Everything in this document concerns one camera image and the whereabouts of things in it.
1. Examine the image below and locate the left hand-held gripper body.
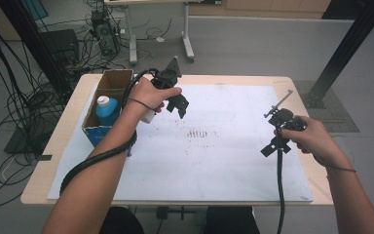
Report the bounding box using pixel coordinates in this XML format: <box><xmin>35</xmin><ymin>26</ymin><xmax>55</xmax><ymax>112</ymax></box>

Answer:
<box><xmin>150</xmin><ymin>56</ymin><xmax>183</xmax><ymax>91</ymax></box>

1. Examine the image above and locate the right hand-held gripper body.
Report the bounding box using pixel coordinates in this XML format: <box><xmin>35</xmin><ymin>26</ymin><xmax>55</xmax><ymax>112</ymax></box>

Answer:
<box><xmin>263</xmin><ymin>90</ymin><xmax>308</xmax><ymax>132</ymax></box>

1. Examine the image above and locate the cardboard box blue base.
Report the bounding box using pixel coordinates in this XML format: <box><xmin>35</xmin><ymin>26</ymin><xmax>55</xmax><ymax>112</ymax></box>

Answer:
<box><xmin>82</xmin><ymin>68</ymin><xmax>136</xmax><ymax>158</ymax></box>

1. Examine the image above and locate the blue bottle with white cap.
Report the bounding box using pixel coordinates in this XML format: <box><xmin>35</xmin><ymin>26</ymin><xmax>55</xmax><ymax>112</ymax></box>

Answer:
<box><xmin>95</xmin><ymin>96</ymin><xmax>122</xmax><ymax>127</ymax></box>

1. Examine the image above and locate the person's left hand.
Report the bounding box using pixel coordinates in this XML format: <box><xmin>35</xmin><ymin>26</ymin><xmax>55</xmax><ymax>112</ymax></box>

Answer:
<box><xmin>128</xmin><ymin>77</ymin><xmax>183</xmax><ymax>114</ymax></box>

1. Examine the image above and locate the person's right hand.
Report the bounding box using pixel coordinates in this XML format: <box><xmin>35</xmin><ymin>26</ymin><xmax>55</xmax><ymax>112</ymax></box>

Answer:
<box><xmin>274</xmin><ymin>116</ymin><xmax>355</xmax><ymax>169</ymax></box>

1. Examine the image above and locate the thin black left wristband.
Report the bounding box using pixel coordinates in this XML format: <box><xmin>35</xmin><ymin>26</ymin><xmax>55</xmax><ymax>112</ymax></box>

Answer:
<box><xmin>125</xmin><ymin>97</ymin><xmax>157</xmax><ymax>113</ymax></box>

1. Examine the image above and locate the thin black wristband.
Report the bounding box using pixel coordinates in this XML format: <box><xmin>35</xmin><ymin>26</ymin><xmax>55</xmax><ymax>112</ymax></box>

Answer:
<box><xmin>325</xmin><ymin>164</ymin><xmax>357</xmax><ymax>174</ymax></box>
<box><xmin>125</xmin><ymin>97</ymin><xmax>157</xmax><ymax>113</ymax></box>

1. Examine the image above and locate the white desk with legs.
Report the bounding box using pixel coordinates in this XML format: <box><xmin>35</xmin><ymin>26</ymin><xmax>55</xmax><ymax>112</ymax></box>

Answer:
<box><xmin>103</xmin><ymin>0</ymin><xmax>197</xmax><ymax>66</ymax></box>

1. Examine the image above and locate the dark ribbed floor mat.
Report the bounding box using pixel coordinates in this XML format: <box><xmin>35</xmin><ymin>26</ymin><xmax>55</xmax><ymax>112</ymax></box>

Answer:
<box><xmin>293</xmin><ymin>80</ymin><xmax>359</xmax><ymax>134</ymax></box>

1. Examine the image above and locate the thin black right wristband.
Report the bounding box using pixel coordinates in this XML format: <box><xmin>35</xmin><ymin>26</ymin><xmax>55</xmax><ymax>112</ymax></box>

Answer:
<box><xmin>325</xmin><ymin>164</ymin><xmax>357</xmax><ymax>174</ymax></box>

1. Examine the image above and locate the white sheet table cover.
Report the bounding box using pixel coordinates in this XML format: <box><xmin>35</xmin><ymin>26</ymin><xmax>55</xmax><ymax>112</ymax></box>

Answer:
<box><xmin>47</xmin><ymin>83</ymin><xmax>314</xmax><ymax>203</ymax></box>

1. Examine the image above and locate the black computer tower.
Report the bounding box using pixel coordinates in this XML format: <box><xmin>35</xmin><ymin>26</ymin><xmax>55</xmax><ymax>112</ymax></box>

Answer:
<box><xmin>91</xmin><ymin>9</ymin><xmax>121</xmax><ymax>57</ymax></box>

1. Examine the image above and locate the person's black trouser leg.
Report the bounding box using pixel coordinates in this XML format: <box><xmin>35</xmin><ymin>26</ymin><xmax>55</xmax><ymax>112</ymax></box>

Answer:
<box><xmin>99</xmin><ymin>206</ymin><xmax>145</xmax><ymax>234</ymax></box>
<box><xmin>205</xmin><ymin>206</ymin><xmax>261</xmax><ymax>234</ymax></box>

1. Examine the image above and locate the black table foot bar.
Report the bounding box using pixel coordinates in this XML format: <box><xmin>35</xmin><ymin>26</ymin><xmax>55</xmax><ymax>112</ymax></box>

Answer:
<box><xmin>155</xmin><ymin>206</ymin><xmax>197</xmax><ymax>221</ymax></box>

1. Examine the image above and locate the black box case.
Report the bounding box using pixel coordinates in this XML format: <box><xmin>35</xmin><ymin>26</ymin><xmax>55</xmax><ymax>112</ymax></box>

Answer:
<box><xmin>40</xmin><ymin>28</ymin><xmax>80</xmax><ymax>64</ymax></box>

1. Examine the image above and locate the light wooden cabinet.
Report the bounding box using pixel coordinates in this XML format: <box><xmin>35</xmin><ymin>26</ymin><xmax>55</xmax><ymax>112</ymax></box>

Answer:
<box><xmin>188</xmin><ymin>0</ymin><xmax>332</xmax><ymax>20</ymax></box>

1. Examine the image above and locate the teal board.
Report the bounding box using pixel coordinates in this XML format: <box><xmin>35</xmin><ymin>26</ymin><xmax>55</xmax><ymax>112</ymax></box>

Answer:
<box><xmin>20</xmin><ymin>0</ymin><xmax>50</xmax><ymax>20</ymax></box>

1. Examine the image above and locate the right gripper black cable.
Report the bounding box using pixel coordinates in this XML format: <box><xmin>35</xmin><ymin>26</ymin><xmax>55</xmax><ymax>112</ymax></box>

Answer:
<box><xmin>273</xmin><ymin>125</ymin><xmax>287</xmax><ymax>234</ymax></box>

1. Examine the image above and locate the black metal frame post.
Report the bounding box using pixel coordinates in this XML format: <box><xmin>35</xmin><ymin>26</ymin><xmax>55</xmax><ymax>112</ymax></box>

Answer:
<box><xmin>300</xmin><ymin>0</ymin><xmax>374</xmax><ymax>109</ymax></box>
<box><xmin>0</xmin><ymin>0</ymin><xmax>72</xmax><ymax>96</ymax></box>

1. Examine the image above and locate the black flat base plate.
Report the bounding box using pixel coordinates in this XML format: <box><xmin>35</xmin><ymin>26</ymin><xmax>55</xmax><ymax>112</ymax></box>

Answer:
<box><xmin>3</xmin><ymin>125</ymin><xmax>55</xmax><ymax>155</ymax></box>

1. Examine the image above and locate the tangle of black cables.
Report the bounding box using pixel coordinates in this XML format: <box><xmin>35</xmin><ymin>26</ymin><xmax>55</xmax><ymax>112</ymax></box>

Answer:
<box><xmin>0</xmin><ymin>0</ymin><xmax>128</xmax><ymax>209</ymax></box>

